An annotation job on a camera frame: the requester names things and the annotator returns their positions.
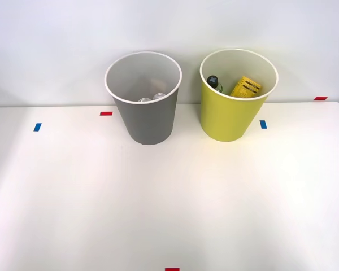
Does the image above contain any grey plastic waste bin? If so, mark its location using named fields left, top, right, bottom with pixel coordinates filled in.
left=104, top=51, right=183, bottom=146

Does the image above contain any yellow-green plastic waste bin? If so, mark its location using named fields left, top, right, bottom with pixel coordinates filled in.
left=199, top=48, right=279, bottom=143

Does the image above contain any clear bottle with black cap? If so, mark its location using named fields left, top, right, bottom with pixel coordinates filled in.
left=206, top=75, right=224, bottom=94

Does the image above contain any bottle with yellow label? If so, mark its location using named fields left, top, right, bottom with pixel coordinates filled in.
left=229, top=75, right=263, bottom=98

